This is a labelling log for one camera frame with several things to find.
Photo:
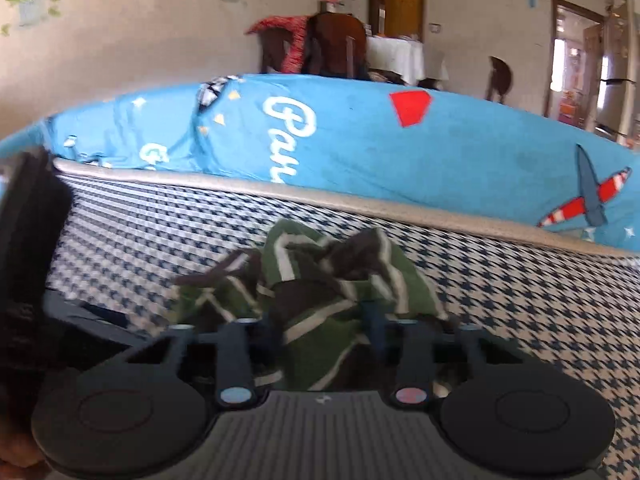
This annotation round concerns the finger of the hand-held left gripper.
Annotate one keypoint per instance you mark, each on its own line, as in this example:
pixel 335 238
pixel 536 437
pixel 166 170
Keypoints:
pixel 85 312

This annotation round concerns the brown framed doorway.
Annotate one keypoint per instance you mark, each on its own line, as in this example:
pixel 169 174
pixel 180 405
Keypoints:
pixel 575 60

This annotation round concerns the wooden door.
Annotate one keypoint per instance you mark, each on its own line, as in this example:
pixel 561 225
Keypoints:
pixel 402 10

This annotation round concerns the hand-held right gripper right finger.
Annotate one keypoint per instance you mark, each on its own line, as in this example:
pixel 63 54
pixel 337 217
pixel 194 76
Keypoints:
pixel 375 332

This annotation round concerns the silver refrigerator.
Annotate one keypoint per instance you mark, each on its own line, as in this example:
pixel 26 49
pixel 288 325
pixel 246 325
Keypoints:
pixel 620 75

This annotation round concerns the table with white tablecloth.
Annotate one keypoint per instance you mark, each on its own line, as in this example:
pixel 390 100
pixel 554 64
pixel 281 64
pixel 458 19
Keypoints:
pixel 395 57

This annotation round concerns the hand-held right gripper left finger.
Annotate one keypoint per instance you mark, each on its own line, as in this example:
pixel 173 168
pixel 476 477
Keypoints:
pixel 270 340

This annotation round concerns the brown wooden chair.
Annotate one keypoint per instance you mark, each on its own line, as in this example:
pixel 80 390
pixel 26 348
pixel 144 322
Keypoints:
pixel 500 77
pixel 335 42
pixel 272 50

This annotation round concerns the pink flower vase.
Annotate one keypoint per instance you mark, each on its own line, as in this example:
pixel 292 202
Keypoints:
pixel 331 1

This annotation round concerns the blue printed sheet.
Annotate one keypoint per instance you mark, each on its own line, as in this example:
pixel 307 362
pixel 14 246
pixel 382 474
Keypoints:
pixel 350 135

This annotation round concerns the green brown striped shirt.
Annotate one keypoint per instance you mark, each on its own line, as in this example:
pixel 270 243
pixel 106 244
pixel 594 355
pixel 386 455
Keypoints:
pixel 320 320

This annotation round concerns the red patterned cloth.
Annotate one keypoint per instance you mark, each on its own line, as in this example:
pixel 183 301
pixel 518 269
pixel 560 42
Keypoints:
pixel 295 35

